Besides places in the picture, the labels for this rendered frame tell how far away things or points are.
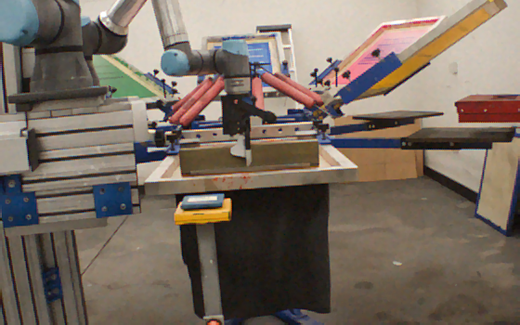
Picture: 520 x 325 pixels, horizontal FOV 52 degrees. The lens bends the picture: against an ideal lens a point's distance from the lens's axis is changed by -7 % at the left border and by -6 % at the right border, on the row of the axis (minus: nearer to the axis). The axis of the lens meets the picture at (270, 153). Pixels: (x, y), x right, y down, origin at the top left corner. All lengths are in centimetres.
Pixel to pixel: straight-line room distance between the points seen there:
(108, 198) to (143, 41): 503
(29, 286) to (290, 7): 512
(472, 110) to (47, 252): 166
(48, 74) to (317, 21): 517
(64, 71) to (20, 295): 65
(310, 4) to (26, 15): 529
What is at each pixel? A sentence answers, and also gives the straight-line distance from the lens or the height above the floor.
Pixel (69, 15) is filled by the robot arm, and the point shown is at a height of 143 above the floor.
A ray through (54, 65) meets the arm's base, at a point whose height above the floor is 131.
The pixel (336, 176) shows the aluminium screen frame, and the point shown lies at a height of 97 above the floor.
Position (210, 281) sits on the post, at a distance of 141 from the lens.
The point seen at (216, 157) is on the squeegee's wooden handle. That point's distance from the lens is 165.
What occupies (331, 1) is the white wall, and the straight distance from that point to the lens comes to 636.
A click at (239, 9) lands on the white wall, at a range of 627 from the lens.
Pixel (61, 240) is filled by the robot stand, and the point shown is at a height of 84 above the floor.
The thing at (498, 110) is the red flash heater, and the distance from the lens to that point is 235.
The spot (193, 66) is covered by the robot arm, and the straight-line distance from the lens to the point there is 158.
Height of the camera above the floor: 126
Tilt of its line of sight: 8 degrees down
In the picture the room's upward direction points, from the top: 4 degrees counter-clockwise
